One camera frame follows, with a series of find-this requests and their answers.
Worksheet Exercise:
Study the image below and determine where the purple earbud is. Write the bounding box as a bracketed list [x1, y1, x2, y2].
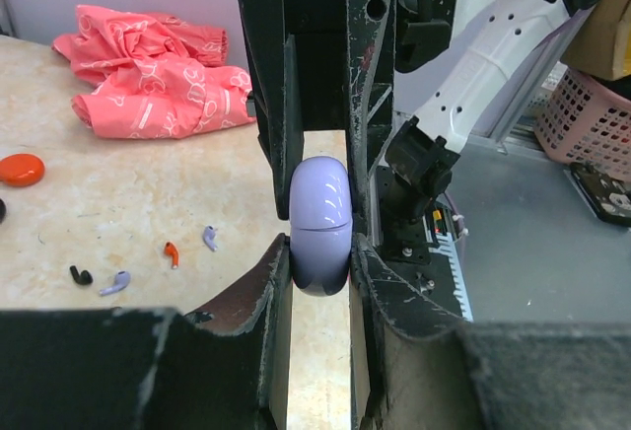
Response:
[99, 270, 131, 297]
[202, 225, 218, 251]

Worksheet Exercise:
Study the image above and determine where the black device on floor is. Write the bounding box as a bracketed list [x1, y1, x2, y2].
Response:
[570, 162, 630, 228]

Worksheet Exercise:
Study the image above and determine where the pink crumpled plastic bag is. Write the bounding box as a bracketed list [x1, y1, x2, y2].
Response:
[51, 5, 254, 139]

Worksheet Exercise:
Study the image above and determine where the pink plastic basket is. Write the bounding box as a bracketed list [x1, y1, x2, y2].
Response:
[533, 68, 630, 182]

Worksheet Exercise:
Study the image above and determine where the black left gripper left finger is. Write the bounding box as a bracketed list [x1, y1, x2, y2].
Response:
[1, 235, 291, 429]

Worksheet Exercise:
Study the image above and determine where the cardboard box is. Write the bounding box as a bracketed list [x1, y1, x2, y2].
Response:
[561, 0, 630, 81]

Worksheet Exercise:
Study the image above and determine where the orange earbud charging case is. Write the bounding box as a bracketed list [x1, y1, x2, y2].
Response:
[0, 153, 45, 187]

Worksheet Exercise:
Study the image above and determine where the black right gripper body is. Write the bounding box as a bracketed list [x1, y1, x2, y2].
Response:
[280, 0, 459, 133]

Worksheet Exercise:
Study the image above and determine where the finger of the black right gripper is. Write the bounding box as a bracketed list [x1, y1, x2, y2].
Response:
[238, 0, 304, 219]
[345, 0, 391, 226]

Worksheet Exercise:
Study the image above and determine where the black earbud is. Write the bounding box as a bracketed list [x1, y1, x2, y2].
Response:
[69, 265, 94, 286]

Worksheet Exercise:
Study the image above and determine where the purple earbud charging case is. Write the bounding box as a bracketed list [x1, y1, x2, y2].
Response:
[289, 156, 353, 297]

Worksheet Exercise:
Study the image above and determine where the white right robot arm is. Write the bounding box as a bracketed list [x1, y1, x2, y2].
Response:
[238, 0, 599, 251]

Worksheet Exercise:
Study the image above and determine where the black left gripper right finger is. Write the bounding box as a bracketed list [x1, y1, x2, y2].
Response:
[349, 235, 630, 429]

